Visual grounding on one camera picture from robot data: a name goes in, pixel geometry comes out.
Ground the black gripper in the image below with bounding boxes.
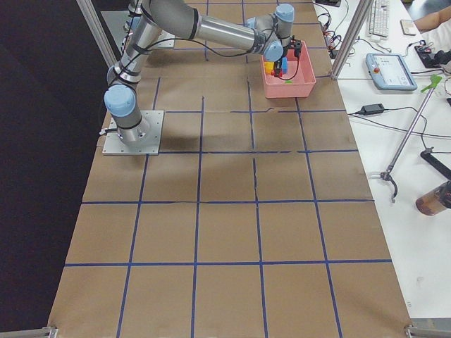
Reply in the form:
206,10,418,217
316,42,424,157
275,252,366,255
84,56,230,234
271,39,303,78

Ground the blue three-stud block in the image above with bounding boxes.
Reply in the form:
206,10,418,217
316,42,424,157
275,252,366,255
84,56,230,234
280,58,288,74

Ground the yellow two-stud block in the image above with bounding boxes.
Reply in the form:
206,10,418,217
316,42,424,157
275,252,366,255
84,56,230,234
264,61,274,75

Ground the pink plastic box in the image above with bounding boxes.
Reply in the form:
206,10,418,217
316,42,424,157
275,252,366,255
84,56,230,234
260,40,316,99

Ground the black power adapter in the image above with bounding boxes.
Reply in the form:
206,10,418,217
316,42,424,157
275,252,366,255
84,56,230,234
359,104,385,115

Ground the white keyboard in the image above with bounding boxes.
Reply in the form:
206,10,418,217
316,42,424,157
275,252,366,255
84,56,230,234
366,0,390,39

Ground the teach pendant tablet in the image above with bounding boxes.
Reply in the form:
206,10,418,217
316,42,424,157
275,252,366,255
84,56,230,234
365,53,417,92

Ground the smartphone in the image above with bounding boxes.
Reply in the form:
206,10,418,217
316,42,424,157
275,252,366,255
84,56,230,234
400,19,416,36

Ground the brown glass bottle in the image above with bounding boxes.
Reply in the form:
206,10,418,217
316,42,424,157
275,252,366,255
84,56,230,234
416,181,450,215

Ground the aluminium frame post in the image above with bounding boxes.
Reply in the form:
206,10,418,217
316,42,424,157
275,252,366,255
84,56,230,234
330,0,372,80

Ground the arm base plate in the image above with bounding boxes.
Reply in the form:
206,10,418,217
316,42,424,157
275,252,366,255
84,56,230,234
152,30,175,49
103,111,164,156

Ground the green handled reacher grabber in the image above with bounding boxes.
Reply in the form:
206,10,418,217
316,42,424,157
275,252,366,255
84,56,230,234
371,74,443,204

